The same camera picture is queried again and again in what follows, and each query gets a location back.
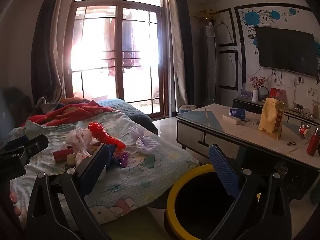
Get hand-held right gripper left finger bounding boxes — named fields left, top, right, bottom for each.
left=26, top=142, right=112, bottom=240

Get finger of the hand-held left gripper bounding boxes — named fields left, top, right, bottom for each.
left=21, top=134, right=49, bottom=159
left=5, top=135, right=29, bottom=152

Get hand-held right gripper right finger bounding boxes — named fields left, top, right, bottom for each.
left=208, top=144, right=292, bottom=240

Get purple foil wrapper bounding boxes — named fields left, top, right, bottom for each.
left=111, top=152, right=130, bottom=168

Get red paper tube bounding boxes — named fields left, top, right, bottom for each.
left=53, top=148, right=75, bottom=161

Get white plastic bag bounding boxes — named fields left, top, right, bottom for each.
left=65, top=127, right=95, bottom=166

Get yellow rimmed black trash bin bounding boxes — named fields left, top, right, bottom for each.
left=164, top=164, right=262, bottom=240

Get person's left hand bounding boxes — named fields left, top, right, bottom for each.
left=9, top=190, right=22, bottom=217

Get grey cloth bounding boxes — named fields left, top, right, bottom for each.
left=35, top=96, right=61, bottom=115

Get white coffee table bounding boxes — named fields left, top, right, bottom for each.
left=176, top=103, right=320, bottom=201

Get light blue cartoon blanket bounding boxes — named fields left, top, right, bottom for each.
left=7, top=110, right=200, bottom=230

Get red flowered blanket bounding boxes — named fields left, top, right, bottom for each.
left=21, top=100, right=115, bottom=127

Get blue tissue packet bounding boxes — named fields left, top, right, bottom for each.
left=229, top=108, right=247, bottom=119

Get blue quilted sofa cover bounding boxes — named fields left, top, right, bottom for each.
left=96, top=98, right=159, bottom=135

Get black television cabinet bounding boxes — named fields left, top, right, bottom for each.
left=232, top=97, right=320, bottom=128

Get blue white plastic stool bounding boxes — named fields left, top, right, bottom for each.
left=179, top=105, right=197, bottom=114

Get yellow paper food bag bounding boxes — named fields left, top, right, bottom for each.
left=259, top=97, right=285, bottom=140

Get green floor mat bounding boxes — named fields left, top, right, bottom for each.
left=100, top=205, right=175, bottom=240

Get dark curtain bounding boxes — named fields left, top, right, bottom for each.
left=172, top=0, right=196, bottom=110
left=31, top=0, right=66, bottom=105

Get red card box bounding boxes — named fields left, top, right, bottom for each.
left=270, top=87, right=287, bottom=104

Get red squeeze bottle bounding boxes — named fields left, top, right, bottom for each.
left=306, top=127, right=320, bottom=157

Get grey standing air conditioner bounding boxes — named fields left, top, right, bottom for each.
left=200, top=26, right=217, bottom=105

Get brown framed glass door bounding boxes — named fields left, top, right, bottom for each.
left=64, top=0, right=173, bottom=118

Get hanging laundry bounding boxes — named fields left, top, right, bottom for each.
left=102, top=12, right=141, bottom=78

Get yellow artificial flowers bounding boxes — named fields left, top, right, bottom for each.
left=194, top=8, right=221, bottom=21

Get black round ring ornament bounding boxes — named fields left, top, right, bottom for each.
left=257, top=86, right=269, bottom=102

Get tangled cables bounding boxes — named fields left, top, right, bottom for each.
left=290, top=106, right=313, bottom=118

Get black wall television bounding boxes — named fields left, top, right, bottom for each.
left=255, top=27, right=319, bottom=78

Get blue flower wall decal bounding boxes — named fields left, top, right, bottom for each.
left=241, top=7, right=300, bottom=48

